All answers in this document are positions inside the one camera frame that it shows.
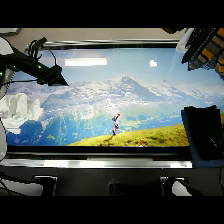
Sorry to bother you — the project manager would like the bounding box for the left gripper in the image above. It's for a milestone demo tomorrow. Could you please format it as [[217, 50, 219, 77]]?
[[35, 64, 70, 88]]

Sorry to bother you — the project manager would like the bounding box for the silver frame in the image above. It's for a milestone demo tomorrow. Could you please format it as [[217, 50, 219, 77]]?
[[0, 151, 194, 197]]

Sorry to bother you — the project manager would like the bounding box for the blue garment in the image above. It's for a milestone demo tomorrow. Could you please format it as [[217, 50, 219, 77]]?
[[180, 109, 224, 169]]

